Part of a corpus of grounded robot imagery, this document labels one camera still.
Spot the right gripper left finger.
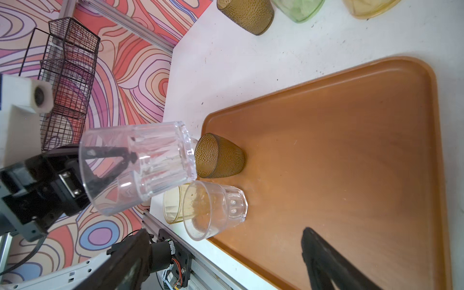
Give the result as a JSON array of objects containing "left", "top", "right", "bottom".
[{"left": 75, "top": 229, "right": 150, "bottom": 290}]

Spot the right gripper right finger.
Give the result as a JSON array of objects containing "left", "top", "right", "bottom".
[{"left": 301, "top": 227, "right": 380, "bottom": 290}]

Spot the green short glass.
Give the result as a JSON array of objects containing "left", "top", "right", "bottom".
[{"left": 272, "top": 0, "right": 325, "bottom": 23}]

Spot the yellow short plastic glass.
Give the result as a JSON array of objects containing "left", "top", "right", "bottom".
[{"left": 163, "top": 183, "right": 190, "bottom": 224}]

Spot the clear faceted glass front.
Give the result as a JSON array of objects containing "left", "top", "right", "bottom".
[{"left": 182, "top": 181, "right": 248, "bottom": 241}]

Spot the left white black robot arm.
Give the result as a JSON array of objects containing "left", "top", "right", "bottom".
[{"left": 1, "top": 145, "right": 176, "bottom": 290}]

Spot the brown plastic tray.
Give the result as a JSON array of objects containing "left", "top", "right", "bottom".
[{"left": 202, "top": 57, "right": 452, "bottom": 290}]

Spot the left black wire basket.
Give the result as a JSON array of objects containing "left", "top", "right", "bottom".
[{"left": 32, "top": 17, "right": 100, "bottom": 151}]

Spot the yellow tall glass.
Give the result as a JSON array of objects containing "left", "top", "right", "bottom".
[{"left": 343, "top": 0, "right": 401, "bottom": 19}]

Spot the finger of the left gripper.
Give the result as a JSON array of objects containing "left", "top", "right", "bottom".
[{"left": 78, "top": 146, "right": 138, "bottom": 196}]

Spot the brown short glass front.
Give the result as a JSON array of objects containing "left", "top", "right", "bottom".
[{"left": 195, "top": 133, "right": 246, "bottom": 179}]

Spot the brown tall glass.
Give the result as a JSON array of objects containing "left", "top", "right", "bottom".
[{"left": 216, "top": 0, "right": 274, "bottom": 36}]

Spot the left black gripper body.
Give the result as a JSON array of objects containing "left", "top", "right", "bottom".
[{"left": 1, "top": 145, "right": 90, "bottom": 241}]

